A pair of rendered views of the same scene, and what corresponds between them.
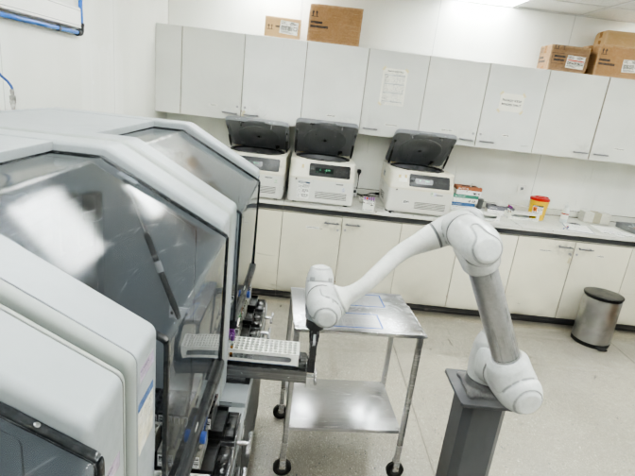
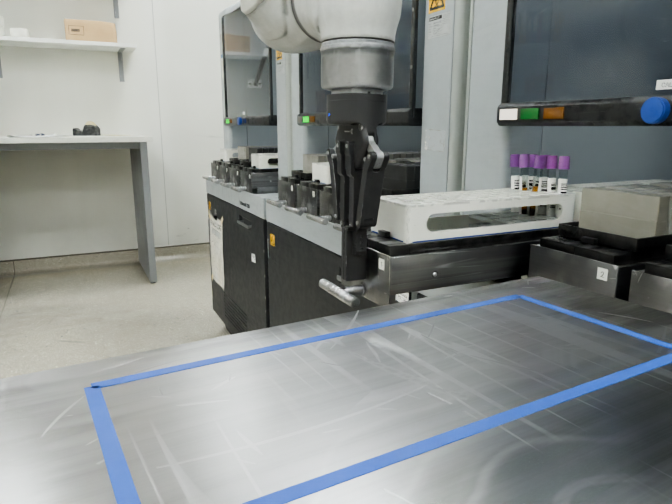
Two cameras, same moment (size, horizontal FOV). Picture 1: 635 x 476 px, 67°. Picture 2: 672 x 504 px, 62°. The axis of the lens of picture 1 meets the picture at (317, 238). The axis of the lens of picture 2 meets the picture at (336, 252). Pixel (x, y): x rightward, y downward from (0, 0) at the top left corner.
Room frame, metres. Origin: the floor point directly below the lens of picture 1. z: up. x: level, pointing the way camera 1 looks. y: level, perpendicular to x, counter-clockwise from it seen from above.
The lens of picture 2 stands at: (2.29, -0.33, 0.96)
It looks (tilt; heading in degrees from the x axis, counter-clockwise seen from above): 13 degrees down; 157
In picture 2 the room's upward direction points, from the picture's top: straight up
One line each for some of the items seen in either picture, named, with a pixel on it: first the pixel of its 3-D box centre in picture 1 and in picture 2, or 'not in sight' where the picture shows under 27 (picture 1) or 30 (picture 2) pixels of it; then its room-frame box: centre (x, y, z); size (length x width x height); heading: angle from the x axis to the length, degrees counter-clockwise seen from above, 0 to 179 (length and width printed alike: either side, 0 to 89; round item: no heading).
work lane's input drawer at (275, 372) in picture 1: (225, 361); (541, 244); (1.63, 0.30, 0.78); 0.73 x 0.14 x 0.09; 92
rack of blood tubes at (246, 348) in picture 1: (261, 351); (475, 216); (1.63, 0.17, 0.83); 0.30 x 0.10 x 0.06; 93
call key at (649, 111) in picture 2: not in sight; (655, 110); (1.83, 0.26, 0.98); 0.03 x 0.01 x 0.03; 2
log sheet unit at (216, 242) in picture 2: not in sight; (214, 249); (-0.11, 0.11, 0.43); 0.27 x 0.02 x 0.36; 2
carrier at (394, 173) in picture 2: (211, 413); (396, 178); (1.23, 0.26, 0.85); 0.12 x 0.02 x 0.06; 3
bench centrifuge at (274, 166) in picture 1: (257, 154); not in sight; (4.22, 0.61, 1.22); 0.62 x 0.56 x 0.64; 1
